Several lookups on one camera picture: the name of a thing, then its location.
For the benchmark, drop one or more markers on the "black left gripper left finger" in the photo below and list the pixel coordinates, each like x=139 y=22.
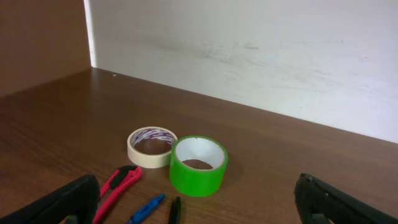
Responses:
x=75 y=202

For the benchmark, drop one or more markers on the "blue pen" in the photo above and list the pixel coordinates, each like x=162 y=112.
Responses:
x=139 y=216

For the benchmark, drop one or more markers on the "red utility knife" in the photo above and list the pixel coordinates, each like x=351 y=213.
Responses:
x=118 y=183

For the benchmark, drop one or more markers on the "green tape roll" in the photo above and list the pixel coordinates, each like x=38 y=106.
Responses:
x=197 y=182

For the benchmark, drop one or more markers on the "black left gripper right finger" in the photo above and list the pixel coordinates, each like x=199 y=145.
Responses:
x=319 y=202

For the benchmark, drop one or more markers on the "beige masking tape roll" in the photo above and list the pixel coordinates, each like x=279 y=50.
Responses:
x=150 y=161

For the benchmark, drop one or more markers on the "black marker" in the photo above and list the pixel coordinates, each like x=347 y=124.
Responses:
x=175 y=211

